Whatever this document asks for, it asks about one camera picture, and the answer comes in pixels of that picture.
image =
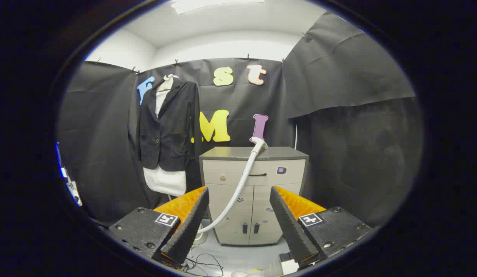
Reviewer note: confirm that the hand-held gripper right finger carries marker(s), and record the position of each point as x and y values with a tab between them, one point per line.
292	227

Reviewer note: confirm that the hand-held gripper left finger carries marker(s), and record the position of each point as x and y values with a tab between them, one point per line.
188	231

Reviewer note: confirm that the white shirt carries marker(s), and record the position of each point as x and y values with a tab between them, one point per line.
165	181

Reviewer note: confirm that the black suit jacket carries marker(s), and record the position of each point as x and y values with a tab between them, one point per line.
173	130

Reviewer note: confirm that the grey cabinet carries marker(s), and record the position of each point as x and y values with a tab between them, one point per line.
284	184

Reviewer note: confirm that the small electronic lock panel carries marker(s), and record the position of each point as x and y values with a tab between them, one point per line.
281	170

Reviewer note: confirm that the black backdrop cloth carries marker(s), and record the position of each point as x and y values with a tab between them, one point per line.
338	134

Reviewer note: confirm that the white papers with pens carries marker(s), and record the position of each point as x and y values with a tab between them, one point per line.
73	192

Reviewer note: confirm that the cream mannequin torso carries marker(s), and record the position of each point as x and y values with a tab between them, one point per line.
167	82

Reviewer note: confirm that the ceiling light panel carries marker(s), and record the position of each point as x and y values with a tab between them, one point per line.
215	4

